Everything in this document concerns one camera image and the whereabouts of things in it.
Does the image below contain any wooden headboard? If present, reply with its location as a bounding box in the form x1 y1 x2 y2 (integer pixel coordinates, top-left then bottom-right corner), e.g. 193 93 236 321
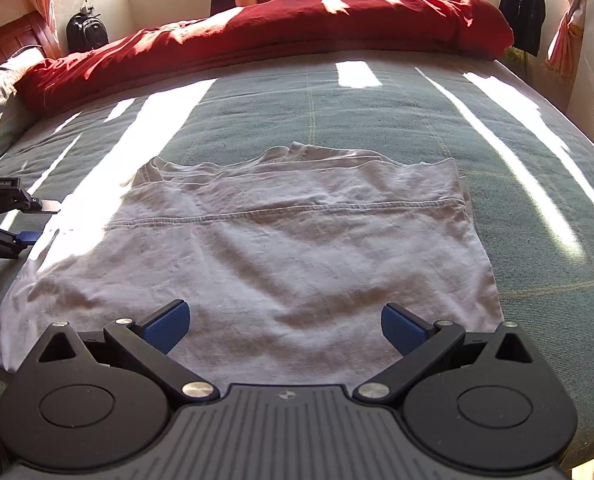
0 11 62 64

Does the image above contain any black backpack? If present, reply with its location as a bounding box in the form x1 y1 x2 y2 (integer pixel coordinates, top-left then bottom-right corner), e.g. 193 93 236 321
66 6 110 53

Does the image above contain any black hanging jacket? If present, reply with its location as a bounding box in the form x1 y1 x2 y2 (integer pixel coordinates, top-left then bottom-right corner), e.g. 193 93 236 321
498 0 545 58

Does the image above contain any green plaid bed blanket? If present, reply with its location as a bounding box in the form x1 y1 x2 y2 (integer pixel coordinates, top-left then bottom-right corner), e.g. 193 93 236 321
0 52 594 466

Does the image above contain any red duvet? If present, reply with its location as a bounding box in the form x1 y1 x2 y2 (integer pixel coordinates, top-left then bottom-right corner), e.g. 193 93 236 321
15 0 514 116

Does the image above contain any white printed t-shirt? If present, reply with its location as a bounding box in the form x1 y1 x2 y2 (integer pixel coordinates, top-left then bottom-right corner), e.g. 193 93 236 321
0 143 503 386

